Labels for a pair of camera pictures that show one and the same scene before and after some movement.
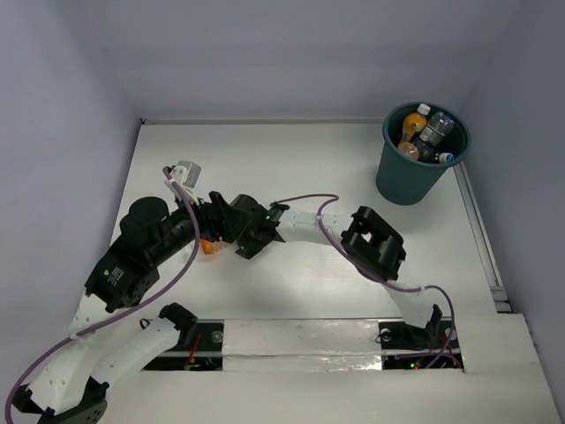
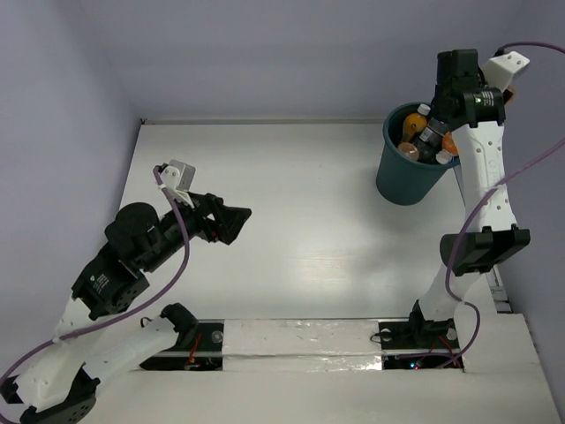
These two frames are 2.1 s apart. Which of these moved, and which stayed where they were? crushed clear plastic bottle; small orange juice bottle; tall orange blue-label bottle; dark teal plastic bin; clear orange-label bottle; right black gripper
Moved: right black gripper; clear orange-label bottle
Stayed: crushed clear plastic bottle; small orange juice bottle; dark teal plastic bin; tall orange blue-label bottle
